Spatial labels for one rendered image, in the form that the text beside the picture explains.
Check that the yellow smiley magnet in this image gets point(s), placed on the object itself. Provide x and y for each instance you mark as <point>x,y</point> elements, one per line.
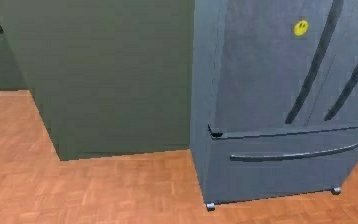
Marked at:
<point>301,27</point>

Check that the blue-grey fridge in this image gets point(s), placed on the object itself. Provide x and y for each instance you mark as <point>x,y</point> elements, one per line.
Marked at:
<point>260,83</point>

